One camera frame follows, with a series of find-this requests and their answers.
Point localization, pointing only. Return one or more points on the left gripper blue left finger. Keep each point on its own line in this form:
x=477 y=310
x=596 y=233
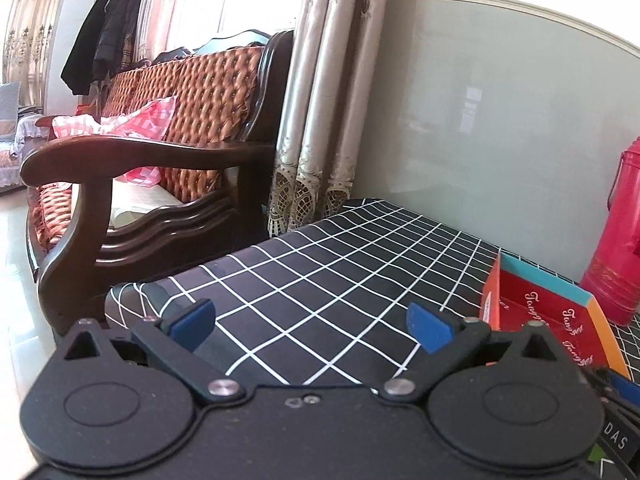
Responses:
x=190 y=327

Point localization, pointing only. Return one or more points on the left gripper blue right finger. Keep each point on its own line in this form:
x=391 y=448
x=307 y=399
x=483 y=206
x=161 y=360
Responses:
x=429 y=328

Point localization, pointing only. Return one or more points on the colourful cardboard box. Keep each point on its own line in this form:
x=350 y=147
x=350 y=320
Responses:
x=517 y=292

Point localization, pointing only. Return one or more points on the black white grid tablecloth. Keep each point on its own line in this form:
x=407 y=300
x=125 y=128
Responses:
x=324 y=304

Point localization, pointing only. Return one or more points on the red thermos flask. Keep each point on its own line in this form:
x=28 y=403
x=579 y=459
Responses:
x=612 y=275

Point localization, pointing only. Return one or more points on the wooden leather sofa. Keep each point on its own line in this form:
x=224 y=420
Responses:
x=108 y=210

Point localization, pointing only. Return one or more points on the pink checkered plastic bag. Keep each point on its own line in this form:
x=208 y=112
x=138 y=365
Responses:
x=150 y=122

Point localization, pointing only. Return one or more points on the black hanging coat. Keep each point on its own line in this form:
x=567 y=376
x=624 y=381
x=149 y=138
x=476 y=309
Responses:
x=103 y=46

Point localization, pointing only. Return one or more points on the beige patterned curtain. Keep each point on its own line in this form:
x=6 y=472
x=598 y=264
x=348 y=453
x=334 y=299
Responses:
x=325 y=105

